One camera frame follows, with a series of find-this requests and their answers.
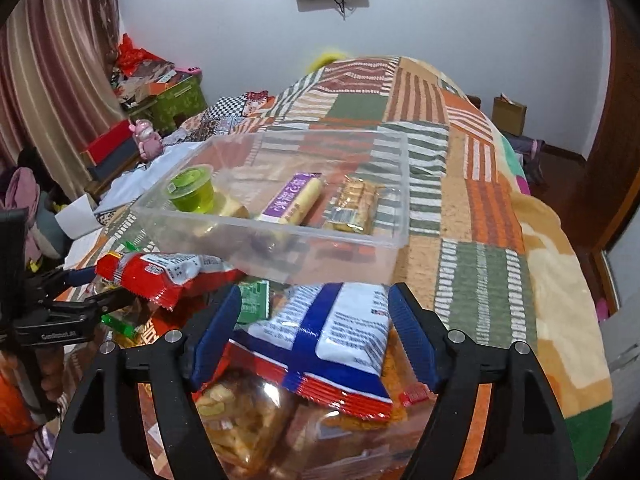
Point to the red gift box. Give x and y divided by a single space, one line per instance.
105 144

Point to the brown cardboard box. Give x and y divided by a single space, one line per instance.
508 116

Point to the yellow purple wafer stick pack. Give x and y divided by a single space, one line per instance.
294 201

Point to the dark blue box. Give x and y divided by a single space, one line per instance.
113 161

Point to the blue white red snack bag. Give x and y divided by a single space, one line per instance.
325 343

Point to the green jelly cup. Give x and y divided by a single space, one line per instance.
191 190

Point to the white plastic bag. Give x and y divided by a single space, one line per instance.
130 185

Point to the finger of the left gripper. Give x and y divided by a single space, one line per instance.
92 308
64 279

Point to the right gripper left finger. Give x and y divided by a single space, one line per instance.
103 436

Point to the red plastic bag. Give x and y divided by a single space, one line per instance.
129 57

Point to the red long snack bag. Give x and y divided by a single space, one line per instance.
166 279

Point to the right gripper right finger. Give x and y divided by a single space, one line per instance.
525 435

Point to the striped pink beige curtain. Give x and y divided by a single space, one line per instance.
56 96

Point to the brown wooden door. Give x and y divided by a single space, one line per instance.
610 192

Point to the red barcode nugget snack bag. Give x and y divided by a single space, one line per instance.
405 395

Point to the clear plastic storage bin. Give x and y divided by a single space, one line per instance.
249 170

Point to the patchwork striped bed quilt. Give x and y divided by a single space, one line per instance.
485 255

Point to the pink rabbit plush toy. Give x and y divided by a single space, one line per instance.
148 140

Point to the clear bag fried crisps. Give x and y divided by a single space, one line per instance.
244 417

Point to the checkered patchwork blanket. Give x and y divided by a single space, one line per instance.
219 119

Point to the green edged snack bag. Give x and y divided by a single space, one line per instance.
127 323

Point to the cracker pack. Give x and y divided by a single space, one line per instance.
354 207

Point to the green storage box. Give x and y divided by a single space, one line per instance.
178 103

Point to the small green sachet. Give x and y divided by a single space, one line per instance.
255 305

